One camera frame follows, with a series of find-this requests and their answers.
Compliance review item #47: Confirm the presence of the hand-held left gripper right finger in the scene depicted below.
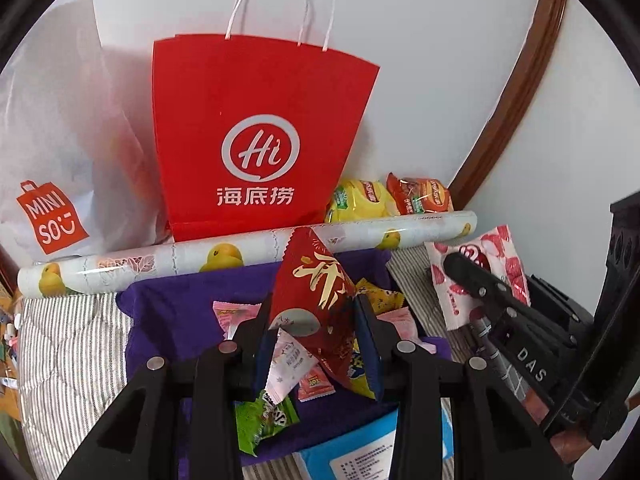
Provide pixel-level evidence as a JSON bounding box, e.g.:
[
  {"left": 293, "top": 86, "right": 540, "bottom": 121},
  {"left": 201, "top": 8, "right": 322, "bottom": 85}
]
[{"left": 355, "top": 297, "right": 576, "bottom": 480}]

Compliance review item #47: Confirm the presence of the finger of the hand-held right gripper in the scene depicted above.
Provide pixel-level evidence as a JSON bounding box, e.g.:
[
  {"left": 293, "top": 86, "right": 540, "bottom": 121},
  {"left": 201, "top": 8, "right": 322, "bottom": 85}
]
[
  {"left": 444, "top": 252, "right": 534, "bottom": 334},
  {"left": 529, "top": 275, "right": 594, "bottom": 334}
]

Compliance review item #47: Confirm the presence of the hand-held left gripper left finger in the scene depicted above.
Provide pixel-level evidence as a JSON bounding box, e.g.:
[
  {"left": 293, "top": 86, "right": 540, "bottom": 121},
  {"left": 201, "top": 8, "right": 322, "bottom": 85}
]
[{"left": 57, "top": 294, "right": 278, "bottom": 480}]

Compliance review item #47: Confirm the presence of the small yellow snack packet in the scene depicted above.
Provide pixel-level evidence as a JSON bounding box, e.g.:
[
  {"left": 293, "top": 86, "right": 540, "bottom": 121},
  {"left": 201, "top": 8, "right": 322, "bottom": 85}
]
[{"left": 350, "top": 340, "right": 376, "bottom": 398}]

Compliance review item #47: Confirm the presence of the white pink snack packet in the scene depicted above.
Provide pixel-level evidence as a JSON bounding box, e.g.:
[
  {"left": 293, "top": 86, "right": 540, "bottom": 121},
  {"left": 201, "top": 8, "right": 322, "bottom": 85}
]
[{"left": 265, "top": 327, "right": 321, "bottom": 401}]

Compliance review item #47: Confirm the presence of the strawberry print snack packet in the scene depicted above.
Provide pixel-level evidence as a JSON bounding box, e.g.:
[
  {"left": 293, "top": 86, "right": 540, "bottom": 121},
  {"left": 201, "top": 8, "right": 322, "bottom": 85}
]
[{"left": 425, "top": 225, "right": 531, "bottom": 331}]

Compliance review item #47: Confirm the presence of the yellow snack packet pink lettering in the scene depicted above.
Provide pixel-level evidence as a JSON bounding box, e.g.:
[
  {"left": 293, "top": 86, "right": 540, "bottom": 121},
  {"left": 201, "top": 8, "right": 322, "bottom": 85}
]
[{"left": 356, "top": 277, "right": 405, "bottom": 318}]

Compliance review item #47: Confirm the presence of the pale pink candy packet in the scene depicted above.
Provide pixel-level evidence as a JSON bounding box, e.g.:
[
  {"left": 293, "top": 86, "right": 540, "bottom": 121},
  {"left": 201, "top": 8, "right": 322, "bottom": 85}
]
[{"left": 212, "top": 300, "right": 273, "bottom": 341}]

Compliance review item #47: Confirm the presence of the green snack packet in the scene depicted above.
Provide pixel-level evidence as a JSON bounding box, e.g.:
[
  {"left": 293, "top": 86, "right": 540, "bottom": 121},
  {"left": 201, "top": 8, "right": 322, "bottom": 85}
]
[{"left": 235, "top": 390, "right": 301, "bottom": 456}]

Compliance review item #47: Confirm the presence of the red triangular snack packet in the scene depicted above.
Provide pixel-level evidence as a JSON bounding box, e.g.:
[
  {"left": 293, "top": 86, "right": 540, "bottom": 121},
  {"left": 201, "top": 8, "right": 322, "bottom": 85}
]
[{"left": 267, "top": 226, "right": 376, "bottom": 401}]

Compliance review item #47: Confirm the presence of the purple cloth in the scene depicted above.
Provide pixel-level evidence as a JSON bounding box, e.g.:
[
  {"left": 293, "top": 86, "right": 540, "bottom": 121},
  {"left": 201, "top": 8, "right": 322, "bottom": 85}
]
[{"left": 116, "top": 249, "right": 453, "bottom": 480}]

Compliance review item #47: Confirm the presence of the blue tissue box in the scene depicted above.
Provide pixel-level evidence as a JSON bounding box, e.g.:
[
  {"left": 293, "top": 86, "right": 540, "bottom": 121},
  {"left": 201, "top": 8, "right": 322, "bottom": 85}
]
[{"left": 299, "top": 405, "right": 401, "bottom": 480}]

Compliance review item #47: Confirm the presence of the orange chips bag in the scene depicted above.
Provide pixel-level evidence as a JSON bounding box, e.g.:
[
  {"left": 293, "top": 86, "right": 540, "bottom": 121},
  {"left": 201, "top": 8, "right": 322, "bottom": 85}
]
[{"left": 386, "top": 172, "right": 455, "bottom": 216}]

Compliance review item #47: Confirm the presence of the fruit print paper roll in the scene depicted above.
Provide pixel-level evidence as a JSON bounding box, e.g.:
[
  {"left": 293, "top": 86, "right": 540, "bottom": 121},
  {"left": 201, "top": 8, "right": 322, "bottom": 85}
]
[{"left": 17, "top": 210, "right": 478, "bottom": 298}]

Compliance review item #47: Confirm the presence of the yellow chips bag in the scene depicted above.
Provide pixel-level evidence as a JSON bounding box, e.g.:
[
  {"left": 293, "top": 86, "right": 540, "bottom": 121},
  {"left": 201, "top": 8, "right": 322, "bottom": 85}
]
[{"left": 325, "top": 179, "right": 401, "bottom": 225}]

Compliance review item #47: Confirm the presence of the red paper bag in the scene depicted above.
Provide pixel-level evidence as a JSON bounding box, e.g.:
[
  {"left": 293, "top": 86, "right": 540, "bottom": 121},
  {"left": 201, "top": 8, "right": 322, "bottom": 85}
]
[{"left": 151, "top": 0, "right": 382, "bottom": 243}]

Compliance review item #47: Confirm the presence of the white plastic bag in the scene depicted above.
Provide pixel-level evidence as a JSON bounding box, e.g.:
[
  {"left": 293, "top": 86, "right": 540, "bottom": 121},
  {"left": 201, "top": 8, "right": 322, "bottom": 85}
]
[{"left": 0, "top": 0, "right": 171, "bottom": 268}]

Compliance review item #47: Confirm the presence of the brown wooden door frame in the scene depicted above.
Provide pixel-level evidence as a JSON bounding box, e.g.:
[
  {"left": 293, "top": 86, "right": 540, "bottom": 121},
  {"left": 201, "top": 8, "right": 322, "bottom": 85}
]
[{"left": 447, "top": 0, "right": 568, "bottom": 211}]

